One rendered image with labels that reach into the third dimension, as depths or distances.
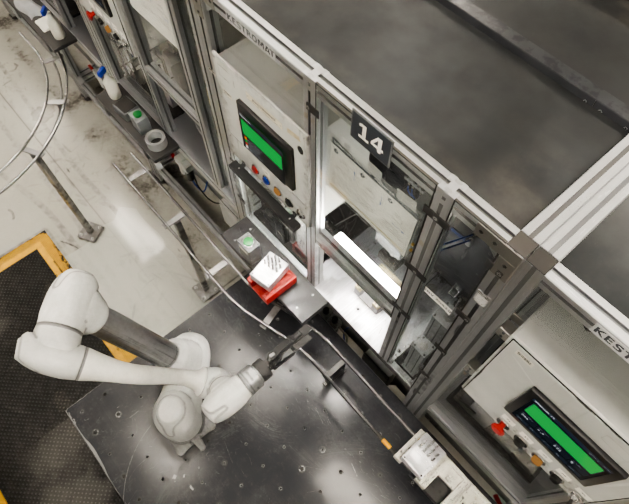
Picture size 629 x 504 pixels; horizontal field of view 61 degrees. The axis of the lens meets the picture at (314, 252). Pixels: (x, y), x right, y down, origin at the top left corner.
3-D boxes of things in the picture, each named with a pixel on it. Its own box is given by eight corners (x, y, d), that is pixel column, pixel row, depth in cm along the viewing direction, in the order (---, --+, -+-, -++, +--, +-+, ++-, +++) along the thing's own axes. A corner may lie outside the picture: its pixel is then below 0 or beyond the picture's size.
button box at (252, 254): (239, 253, 226) (236, 239, 216) (254, 242, 229) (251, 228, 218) (251, 266, 224) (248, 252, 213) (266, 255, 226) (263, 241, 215)
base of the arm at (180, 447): (185, 466, 209) (182, 464, 204) (154, 422, 217) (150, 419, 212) (223, 434, 214) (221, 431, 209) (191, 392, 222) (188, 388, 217)
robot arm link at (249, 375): (251, 391, 174) (265, 379, 176) (234, 370, 177) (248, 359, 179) (253, 398, 182) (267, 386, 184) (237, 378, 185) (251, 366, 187)
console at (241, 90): (226, 156, 193) (203, 55, 152) (287, 116, 202) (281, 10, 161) (302, 232, 178) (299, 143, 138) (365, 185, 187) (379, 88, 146)
